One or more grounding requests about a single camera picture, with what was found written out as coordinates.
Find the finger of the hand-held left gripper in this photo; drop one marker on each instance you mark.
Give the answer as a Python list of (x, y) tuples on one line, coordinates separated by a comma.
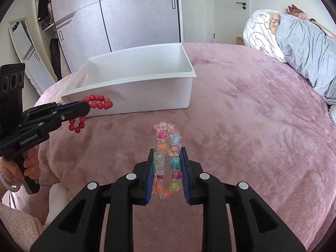
[(47, 107), (76, 111)]

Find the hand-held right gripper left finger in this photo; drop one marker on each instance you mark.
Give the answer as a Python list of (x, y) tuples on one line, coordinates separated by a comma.
[(150, 178)]

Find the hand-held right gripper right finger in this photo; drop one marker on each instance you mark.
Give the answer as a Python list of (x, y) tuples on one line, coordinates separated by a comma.
[(186, 178)]

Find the white plastic box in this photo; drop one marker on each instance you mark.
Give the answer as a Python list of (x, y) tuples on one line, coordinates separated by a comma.
[(147, 94)]

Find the person's left hand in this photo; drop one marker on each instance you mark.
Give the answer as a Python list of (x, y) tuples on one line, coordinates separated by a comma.
[(31, 168)]

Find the white wrist bangle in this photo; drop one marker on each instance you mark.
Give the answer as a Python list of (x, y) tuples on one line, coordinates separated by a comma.
[(10, 187)]

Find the dark hanging garment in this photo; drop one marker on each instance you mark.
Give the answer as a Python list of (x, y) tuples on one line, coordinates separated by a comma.
[(55, 57)]

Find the white cloth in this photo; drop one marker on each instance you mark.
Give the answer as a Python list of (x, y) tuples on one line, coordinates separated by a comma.
[(56, 204)]

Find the hanging clothes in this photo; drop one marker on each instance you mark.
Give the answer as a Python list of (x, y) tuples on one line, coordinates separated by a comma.
[(46, 5)]

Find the grey wardrobe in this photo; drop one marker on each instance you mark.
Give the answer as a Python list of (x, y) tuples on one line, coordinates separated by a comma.
[(131, 18)]

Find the wooden nightstand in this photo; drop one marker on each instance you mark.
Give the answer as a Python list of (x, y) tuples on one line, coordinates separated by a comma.
[(239, 40)]

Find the white door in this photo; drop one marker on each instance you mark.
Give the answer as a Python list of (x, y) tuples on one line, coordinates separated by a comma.
[(228, 18)]

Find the grey quilt with cartoon print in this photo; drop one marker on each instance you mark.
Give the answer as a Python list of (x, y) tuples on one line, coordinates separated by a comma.
[(302, 44)]

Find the plush toy with red bow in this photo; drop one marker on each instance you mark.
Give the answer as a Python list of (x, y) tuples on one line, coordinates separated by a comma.
[(292, 8)]

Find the wooden headboard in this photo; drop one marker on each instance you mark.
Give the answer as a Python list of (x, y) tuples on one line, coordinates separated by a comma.
[(328, 30)]

